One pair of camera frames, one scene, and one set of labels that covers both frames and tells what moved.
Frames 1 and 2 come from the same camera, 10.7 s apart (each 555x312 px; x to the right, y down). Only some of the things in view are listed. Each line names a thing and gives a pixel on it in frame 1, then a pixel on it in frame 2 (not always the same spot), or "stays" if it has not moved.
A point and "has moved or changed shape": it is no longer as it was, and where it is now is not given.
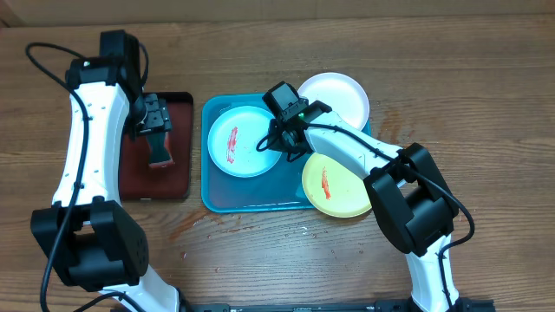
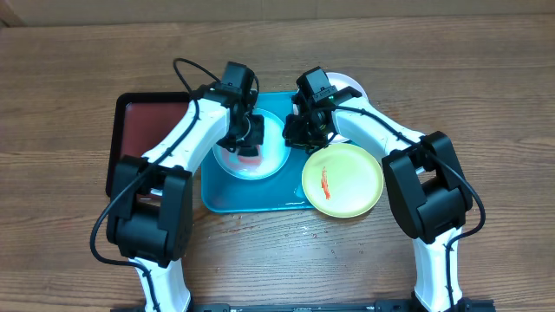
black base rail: x=463 y=306 stays
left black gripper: x=159 y=117 -> x=256 y=137
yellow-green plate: x=334 y=188 stays
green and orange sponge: x=159 y=149 has moved or changed shape
